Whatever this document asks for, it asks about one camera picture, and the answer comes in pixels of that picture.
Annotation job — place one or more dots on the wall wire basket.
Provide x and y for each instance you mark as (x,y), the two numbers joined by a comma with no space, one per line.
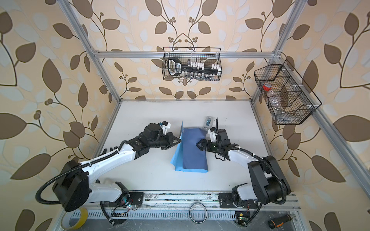
(207,55)
(293,100)

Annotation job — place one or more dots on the grey tape dispenser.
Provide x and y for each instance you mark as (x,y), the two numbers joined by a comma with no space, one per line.
(208,123)

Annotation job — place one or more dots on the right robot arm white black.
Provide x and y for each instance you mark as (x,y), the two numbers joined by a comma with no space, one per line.
(268,184)

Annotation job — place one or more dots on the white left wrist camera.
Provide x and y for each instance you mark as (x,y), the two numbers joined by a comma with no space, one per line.
(165,126)

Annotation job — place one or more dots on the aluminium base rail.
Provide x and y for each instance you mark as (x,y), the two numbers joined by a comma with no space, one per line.
(210,199)

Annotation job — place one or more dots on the orange black screwdriver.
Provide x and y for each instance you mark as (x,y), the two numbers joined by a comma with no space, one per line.
(278,222)

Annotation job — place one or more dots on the blue wrapping paper sheet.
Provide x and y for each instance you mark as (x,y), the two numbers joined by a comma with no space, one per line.
(188,157)

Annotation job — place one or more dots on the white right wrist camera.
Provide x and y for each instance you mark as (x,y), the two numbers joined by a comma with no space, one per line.
(213,135)

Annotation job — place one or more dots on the back wall wire basket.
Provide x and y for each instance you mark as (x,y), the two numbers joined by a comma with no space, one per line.
(207,55)

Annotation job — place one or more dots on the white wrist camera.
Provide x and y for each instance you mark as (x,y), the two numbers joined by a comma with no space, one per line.
(213,135)
(165,126)

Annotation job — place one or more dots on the black adjustable wrench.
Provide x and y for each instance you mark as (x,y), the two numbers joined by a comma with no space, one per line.
(111,152)

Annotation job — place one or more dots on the yellow tape roll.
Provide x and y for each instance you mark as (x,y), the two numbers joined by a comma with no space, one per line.
(75,219)

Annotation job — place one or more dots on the right wall wire basket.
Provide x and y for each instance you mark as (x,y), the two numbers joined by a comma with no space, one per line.
(293,100)

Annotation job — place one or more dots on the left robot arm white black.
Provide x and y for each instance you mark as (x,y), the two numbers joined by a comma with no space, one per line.
(78,183)

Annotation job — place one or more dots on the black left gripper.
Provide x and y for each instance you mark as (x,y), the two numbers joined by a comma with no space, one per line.
(171,142)

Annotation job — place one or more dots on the black tool set in basket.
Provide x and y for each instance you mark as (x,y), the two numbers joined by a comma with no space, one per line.
(193,69)

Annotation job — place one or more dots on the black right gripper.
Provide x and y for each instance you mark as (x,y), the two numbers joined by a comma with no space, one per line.
(204,141)

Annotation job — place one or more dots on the red capped plastic bottle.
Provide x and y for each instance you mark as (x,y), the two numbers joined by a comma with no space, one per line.
(267,87)

